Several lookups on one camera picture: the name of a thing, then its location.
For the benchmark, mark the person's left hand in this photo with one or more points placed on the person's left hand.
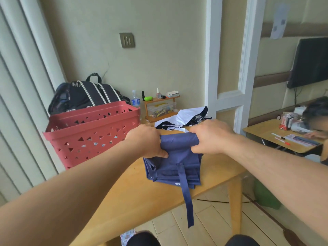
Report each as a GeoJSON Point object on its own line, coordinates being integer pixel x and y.
{"type": "Point", "coordinates": [143, 140]}

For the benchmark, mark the person's right hand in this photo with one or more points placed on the person's right hand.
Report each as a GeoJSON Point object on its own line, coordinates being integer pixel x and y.
{"type": "Point", "coordinates": [214, 137]}

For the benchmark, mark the person's right thumb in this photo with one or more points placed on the person's right thumb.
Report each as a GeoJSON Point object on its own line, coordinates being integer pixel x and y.
{"type": "Point", "coordinates": [198, 150]}

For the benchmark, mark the person's left thumb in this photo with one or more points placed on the person's left thumb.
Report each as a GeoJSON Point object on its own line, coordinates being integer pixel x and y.
{"type": "Point", "coordinates": [160, 153]}

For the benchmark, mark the navy blue apron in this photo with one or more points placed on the navy blue apron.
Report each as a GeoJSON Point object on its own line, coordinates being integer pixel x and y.
{"type": "Point", "coordinates": [176, 166]}

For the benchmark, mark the person's left forearm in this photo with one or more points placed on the person's left forearm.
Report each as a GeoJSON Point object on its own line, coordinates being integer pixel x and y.
{"type": "Point", "coordinates": [66, 192]}

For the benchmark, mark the person's right forearm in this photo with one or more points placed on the person's right forearm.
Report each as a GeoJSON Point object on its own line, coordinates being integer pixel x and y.
{"type": "Point", "coordinates": [281, 174]}

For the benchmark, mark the small wooden shelf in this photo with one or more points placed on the small wooden shelf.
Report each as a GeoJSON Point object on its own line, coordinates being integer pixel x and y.
{"type": "Point", "coordinates": [164, 119]}

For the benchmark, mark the white and navy garment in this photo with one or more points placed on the white and navy garment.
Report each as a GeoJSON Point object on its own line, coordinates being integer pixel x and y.
{"type": "Point", "coordinates": [179, 120]}

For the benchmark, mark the clear plastic storage box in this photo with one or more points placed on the clear plastic storage box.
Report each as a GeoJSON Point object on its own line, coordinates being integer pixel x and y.
{"type": "Point", "coordinates": [161, 109]}

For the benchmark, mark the small green gadget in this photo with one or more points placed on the small green gadget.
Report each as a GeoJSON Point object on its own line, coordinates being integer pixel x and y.
{"type": "Point", "coordinates": [148, 98]}

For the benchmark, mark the clear plastic water bottle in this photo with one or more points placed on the clear plastic water bottle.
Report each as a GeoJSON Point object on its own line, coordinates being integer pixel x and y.
{"type": "Point", "coordinates": [135, 101]}

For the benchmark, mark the nail polish bottle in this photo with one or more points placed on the nail polish bottle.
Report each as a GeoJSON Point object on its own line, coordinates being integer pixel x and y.
{"type": "Point", "coordinates": [158, 94]}

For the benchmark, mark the small black bottle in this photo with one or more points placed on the small black bottle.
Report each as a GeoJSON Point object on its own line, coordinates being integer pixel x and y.
{"type": "Point", "coordinates": [143, 96]}

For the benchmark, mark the small stack of boxes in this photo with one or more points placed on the small stack of boxes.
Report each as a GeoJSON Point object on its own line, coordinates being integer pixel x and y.
{"type": "Point", "coordinates": [172, 94]}

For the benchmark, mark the wooden table leg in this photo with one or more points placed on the wooden table leg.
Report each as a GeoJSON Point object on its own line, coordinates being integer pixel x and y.
{"type": "Point", "coordinates": [235, 202]}

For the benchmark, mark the small wooden desk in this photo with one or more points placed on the small wooden desk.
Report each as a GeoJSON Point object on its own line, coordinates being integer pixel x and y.
{"type": "Point", "coordinates": [261, 131]}

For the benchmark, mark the red plastic laundry basket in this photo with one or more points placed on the red plastic laundry basket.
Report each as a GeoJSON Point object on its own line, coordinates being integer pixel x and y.
{"type": "Point", "coordinates": [87, 135]}

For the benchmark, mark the black capped white marker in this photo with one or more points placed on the black capped white marker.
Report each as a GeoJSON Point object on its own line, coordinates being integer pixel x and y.
{"type": "Point", "coordinates": [278, 136]}

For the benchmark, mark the green bag on floor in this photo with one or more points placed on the green bag on floor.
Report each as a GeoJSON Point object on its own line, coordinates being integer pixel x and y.
{"type": "Point", "coordinates": [266, 194]}

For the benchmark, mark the red capped white marker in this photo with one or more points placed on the red capped white marker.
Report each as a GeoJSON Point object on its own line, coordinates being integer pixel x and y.
{"type": "Point", "coordinates": [283, 141]}

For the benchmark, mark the person's left leg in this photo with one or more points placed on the person's left leg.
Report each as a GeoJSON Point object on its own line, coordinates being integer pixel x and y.
{"type": "Point", "coordinates": [143, 239]}

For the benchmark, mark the person's leg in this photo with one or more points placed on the person's leg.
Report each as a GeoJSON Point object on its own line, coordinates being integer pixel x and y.
{"type": "Point", "coordinates": [143, 239]}
{"type": "Point", "coordinates": [242, 241]}

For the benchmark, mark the patterned cloth item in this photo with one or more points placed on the patterned cloth item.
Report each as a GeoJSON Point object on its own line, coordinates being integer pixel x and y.
{"type": "Point", "coordinates": [127, 236]}

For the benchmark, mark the pen holder with pens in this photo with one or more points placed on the pen holder with pens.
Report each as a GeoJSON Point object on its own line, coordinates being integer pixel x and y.
{"type": "Point", "coordinates": [286, 121]}

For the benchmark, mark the person's right leg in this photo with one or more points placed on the person's right leg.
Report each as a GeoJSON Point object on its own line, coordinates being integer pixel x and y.
{"type": "Point", "coordinates": [242, 241]}

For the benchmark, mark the printed papers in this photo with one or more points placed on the printed papers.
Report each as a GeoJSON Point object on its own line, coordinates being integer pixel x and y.
{"type": "Point", "coordinates": [302, 140]}

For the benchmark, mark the white tissue pack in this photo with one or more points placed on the white tissue pack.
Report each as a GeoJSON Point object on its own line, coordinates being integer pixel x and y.
{"type": "Point", "coordinates": [300, 126]}

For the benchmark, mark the white pleated curtain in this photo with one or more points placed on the white pleated curtain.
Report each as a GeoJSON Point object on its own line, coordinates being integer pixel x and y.
{"type": "Point", "coordinates": [23, 87]}

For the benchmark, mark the white door frame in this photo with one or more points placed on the white door frame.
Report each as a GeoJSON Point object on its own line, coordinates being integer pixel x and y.
{"type": "Point", "coordinates": [214, 48]}

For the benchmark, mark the metal wall switch plate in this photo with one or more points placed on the metal wall switch plate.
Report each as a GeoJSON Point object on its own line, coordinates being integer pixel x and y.
{"type": "Point", "coordinates": [127, 40]}

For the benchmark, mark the black wall television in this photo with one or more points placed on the black wall television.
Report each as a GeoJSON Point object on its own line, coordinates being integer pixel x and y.
{"type": "Point", "coordinates": [311, 64]}

